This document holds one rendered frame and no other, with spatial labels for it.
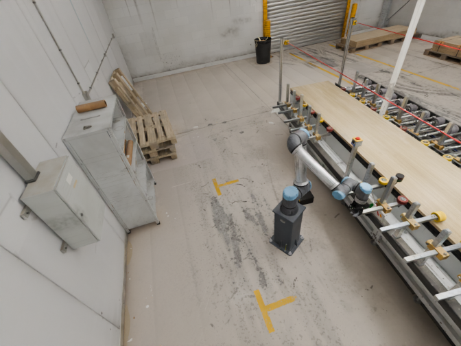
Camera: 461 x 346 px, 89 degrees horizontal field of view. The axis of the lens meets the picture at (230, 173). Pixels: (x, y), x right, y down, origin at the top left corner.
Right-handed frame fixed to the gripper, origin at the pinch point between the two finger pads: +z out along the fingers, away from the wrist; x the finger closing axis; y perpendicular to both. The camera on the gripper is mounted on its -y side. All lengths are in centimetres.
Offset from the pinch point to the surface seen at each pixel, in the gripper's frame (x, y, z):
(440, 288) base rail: 65, -27, 12
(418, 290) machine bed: 49, -50, 64
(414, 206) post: 21.8, -24.1, -29.3
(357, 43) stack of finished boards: -638, -424, 40
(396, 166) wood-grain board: -39, -66, -10
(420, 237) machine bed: 26, -47, 13
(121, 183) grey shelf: -107, 220, 4
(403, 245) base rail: 29.4, -26.9, 11.6
